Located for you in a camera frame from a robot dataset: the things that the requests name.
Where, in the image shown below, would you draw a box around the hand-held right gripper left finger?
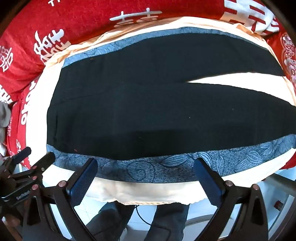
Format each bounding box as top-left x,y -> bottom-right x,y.
23,158 -> 100,241

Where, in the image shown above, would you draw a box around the person's right leg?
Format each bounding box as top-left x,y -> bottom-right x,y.
143,203 -> 190,241

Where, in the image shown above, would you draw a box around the red quilt with white characters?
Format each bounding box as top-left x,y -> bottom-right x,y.
0,0 -> 281,169

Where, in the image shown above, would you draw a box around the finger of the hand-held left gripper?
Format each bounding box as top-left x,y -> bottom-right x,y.
6,146 -> 32,166
31,152 -> 56,173

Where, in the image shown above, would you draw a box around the grey metal bed rail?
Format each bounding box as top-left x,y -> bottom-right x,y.
263,172 -> 296,232

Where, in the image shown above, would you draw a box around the grey cloth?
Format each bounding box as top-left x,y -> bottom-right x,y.
0,101 -> 12,128

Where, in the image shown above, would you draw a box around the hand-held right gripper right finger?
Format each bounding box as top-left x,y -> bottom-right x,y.
193,158 -> 270,241

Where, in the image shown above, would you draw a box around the red embroidered pillow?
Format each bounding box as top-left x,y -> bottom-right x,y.
266,31 -> 296,87

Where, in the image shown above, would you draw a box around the cream blanket with blue border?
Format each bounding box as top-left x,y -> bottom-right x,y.
25,16 -> 296,206

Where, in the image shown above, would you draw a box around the person's legs dark trousers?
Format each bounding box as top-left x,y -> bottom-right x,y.
86,201 -> 136,241

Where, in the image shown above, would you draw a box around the black pants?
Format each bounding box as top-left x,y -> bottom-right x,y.
46,32 -> 296,161

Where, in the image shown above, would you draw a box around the person's left hand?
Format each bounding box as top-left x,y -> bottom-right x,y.
0,214 -> 23,230

